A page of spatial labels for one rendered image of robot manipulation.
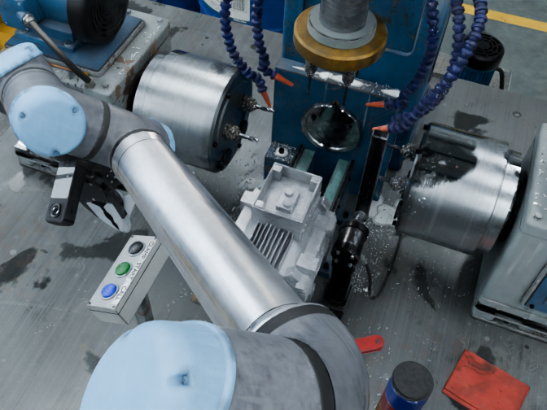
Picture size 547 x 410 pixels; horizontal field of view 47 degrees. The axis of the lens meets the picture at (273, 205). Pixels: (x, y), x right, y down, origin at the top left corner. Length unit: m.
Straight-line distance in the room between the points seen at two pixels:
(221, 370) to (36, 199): 1.32
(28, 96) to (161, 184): 0.22
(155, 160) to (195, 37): 1.28
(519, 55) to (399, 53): 2.18
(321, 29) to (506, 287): 0.66
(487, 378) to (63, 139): 0.99
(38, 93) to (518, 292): 1.01
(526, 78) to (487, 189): 2.23
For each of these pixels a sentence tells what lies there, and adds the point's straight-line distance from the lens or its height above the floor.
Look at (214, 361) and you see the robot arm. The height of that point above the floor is 1.68.
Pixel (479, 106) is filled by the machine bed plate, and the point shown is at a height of 0.80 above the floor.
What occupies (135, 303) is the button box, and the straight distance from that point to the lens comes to 1.18.
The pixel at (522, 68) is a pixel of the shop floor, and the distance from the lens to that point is 3.54.
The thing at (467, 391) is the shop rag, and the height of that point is 0.81.
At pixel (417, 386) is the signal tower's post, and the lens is 0.94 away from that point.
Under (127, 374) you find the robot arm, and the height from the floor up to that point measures 1.67.
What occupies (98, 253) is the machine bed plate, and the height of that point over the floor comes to 0.80.
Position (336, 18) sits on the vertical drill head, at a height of 1.39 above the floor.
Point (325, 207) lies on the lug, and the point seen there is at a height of 1.08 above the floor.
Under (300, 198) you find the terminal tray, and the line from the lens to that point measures 1.22.
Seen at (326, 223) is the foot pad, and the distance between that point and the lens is 1.24.
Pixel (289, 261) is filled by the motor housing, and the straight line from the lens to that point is 1.17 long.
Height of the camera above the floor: 2.07
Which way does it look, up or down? 52 degrees down
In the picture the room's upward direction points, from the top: 4 degrees clockwise
